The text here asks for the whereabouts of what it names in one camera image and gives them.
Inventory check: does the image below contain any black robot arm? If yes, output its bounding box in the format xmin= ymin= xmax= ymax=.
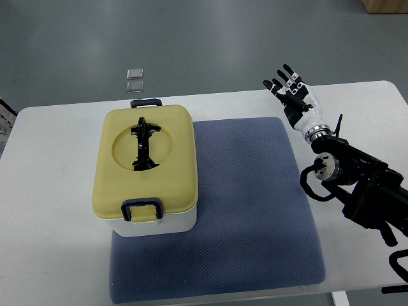
xmin=300 ymin=127 xmax=407 ymax=247

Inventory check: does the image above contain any black table bracket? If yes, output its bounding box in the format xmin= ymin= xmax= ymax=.
xmin=381 ymin=285 xmax=408 ymax=294

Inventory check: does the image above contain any cardboard box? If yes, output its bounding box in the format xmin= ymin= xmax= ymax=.
xmin=362 ymin=0 xmax=407 ymax=14

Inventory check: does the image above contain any yellow box lid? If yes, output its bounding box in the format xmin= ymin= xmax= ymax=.
xmin=92 ymin=105 xmax=198 ymax=222

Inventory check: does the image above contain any white storage box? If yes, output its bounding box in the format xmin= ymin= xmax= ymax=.
xmin=105 ymin=205 xmax=197 ymax=237

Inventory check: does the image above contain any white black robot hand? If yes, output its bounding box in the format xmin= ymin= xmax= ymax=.
xmin=263 ymin=64 xmax=332 ymax=143

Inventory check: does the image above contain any printed paper sheet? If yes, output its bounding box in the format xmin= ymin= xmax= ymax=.
xmin=0 ymin=98 xmax=18 ymax=154

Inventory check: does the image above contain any blue grey cushion mat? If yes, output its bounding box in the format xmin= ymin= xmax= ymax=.
xmin=110 ymin=117 xmax=325 ymax=303

